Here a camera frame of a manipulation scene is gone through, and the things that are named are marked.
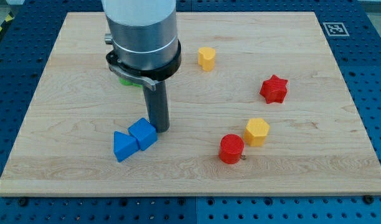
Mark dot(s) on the green block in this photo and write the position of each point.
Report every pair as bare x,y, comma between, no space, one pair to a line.
128,83

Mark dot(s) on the blue cube block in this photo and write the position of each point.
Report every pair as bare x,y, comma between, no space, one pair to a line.
144,132

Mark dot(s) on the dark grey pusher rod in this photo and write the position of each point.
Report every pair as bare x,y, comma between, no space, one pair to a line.
157,107

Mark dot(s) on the yellow hexagon block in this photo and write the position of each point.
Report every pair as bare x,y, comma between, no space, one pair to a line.
256,132

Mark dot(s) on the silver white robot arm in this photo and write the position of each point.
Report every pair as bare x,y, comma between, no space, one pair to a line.
143,33

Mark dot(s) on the blue triangle block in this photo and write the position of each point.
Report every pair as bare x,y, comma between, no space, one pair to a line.
124,146

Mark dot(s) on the white fiducial marker tag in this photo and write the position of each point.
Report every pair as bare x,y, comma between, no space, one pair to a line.
335,29

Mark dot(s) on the yellow heart block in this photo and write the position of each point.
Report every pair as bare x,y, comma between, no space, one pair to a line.
206,58

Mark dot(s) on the red star block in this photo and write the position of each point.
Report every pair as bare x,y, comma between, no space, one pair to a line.
274,90

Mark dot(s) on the black yellow hazard tape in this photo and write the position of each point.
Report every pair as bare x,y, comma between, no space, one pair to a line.
6,23

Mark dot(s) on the wooden board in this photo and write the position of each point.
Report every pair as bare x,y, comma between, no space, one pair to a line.
316,145

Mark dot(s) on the red cylinder block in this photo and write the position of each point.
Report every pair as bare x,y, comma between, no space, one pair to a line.
231,148

